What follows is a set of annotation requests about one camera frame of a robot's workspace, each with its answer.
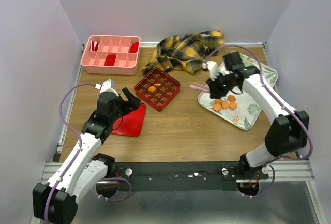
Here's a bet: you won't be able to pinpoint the orange round cookie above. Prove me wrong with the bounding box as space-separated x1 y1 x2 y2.
228 95 236 102
148 86 156 92
229 102 237 110
215 99 223 105

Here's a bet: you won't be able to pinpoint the pink tongs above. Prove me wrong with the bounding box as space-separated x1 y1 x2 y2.
189 83 210 93

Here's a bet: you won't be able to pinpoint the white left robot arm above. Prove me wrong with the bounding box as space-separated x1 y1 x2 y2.
32 85 141 223

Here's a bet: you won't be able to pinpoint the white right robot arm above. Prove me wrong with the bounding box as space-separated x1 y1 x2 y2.
202 52 309 178

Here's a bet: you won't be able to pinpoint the red box lid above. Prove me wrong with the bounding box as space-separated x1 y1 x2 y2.
112 103 146 137

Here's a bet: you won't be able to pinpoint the floral serving tray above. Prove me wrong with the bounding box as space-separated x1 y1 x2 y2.
198 53 278 130

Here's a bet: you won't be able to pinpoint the red cookie box with tray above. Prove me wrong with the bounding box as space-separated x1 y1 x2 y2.
134 68 181 112

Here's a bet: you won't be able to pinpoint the red item lower compartment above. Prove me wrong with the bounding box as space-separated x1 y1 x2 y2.
104 54 116 66

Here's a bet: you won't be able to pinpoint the red item compartment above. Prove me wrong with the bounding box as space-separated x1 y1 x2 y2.
129 42 139 53
104 54 116 66

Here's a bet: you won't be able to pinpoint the pink divided organizer box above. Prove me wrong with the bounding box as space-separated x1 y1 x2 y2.
81 35 141 76

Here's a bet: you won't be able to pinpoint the red item upper compartment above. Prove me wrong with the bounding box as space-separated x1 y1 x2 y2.
129 42 139 53

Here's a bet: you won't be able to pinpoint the yellow plaid shirt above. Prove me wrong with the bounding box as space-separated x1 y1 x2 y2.
141 31 225 76

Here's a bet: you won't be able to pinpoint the red white striped item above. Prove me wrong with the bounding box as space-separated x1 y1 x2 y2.
89 41 99 52

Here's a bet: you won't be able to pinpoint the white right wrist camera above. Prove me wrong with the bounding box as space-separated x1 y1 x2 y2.
202 61 219 81

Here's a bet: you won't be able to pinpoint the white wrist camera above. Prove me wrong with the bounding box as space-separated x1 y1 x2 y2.
202 61 219 81
94 79 118 96

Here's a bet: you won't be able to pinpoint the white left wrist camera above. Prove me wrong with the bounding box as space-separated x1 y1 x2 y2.
94 79 118 96

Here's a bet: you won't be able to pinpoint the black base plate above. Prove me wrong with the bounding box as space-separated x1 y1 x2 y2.
108 161 271 192

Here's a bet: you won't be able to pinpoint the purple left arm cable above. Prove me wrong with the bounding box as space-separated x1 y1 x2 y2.
43 83 103 221

